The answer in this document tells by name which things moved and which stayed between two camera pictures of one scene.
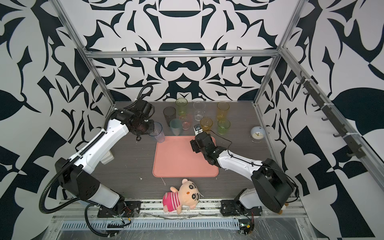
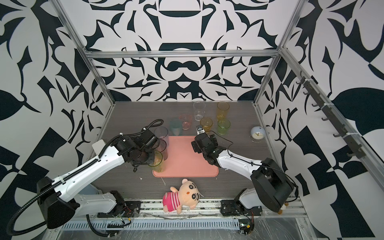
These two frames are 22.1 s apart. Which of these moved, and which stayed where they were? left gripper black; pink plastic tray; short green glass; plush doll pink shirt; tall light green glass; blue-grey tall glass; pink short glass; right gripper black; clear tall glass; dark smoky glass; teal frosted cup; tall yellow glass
Moved: left gripper black; dark smoky glass; blue-grey tall glass; tall light green glass
Stayed: plush doll pink shirt; tall yellow glass; short green glass; pink short glass; right gripper black; teal frosted cup; pink plastic tray; clear tall glass
